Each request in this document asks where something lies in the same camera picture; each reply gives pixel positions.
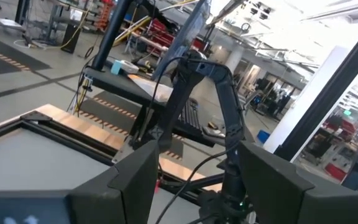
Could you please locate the red tool chest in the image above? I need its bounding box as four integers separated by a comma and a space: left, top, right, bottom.
146, 18, 180, 52

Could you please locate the black aluminium table frame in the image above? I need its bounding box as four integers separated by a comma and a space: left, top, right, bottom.
0, 110, 226, 206

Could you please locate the white box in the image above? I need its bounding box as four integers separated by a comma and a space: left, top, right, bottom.
121, 60, 140, 74

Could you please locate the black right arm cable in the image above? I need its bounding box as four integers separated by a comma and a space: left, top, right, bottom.
154, 141, 241, 224

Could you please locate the black rig post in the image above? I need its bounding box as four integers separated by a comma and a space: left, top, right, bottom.
273, 18, 358, 162

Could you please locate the black floor mat orange-striped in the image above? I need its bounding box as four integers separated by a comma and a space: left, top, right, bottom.
78, 90, 186, 161
0, 30, 52, 77

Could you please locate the black side desk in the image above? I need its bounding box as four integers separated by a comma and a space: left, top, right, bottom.
84, 67, 217, 147

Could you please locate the blue bin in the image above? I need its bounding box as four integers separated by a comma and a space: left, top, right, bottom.
256, 129, 272, 144

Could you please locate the white square pillar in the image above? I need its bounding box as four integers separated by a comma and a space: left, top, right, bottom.
262, 45, 351, 155

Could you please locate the teal box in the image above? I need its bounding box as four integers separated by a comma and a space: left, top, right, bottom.
110, 60, 123, 76

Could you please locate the pale flat panel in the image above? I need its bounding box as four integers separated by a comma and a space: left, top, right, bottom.
128, 73, 174, 103

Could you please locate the black pole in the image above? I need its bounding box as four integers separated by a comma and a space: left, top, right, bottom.
91, 0, 134, 72

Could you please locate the black box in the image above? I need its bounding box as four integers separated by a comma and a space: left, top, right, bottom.
61, 23, 81, 54

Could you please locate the grey-blue tilted panel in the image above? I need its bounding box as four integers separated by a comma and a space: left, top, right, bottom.
152, 0, 213, 82

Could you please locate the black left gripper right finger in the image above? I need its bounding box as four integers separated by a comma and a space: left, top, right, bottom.
237, 140, 358, 224

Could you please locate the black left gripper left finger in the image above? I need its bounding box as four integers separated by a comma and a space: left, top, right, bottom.
0, 139, 161, 224

